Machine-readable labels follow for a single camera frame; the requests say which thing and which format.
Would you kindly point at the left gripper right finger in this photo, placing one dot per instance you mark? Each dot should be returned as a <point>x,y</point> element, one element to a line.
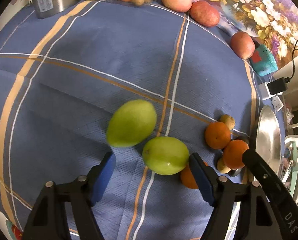
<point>256,219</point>

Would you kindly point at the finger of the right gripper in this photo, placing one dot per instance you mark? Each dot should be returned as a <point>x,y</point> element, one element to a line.
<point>284,207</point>

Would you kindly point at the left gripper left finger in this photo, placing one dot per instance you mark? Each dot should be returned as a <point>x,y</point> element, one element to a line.
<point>48,220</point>

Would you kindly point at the brown kiwi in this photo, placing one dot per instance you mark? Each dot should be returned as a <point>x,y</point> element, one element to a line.
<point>228,120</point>
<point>221,167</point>

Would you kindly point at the orange tangerine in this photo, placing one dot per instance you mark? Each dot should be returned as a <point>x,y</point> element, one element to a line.
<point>187,178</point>
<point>217,135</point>
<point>232,154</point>

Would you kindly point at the green mango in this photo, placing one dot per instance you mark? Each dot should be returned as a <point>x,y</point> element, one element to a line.
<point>165,155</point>
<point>132,123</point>

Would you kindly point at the dark plum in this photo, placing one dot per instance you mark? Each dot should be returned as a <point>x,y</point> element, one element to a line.
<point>243,138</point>

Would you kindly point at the silver metal bowl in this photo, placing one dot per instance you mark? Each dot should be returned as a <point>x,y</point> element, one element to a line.
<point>268,138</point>

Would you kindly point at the white plug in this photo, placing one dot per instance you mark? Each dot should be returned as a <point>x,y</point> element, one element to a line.
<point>277,103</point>

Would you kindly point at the white power strip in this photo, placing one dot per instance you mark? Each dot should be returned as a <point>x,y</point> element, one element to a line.
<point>265,93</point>

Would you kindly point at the black charger adapter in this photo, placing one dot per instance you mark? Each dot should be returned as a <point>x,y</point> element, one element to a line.
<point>277,86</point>

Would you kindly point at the blue plaid tablecloth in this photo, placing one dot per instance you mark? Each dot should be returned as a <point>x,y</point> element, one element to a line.
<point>63,77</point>

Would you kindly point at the teal tin box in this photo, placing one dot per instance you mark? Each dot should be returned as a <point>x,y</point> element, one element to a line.
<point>263,61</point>

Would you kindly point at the red apple near tin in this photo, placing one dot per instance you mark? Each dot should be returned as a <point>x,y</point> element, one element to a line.
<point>242,44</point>

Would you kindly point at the dark red apple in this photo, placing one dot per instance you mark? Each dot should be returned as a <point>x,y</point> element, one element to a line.
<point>205,14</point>

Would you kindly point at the floral painting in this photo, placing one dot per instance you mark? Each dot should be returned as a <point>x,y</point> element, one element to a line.
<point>273,23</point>

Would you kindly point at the pale red apple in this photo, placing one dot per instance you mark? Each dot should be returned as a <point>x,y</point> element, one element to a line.
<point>178,5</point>

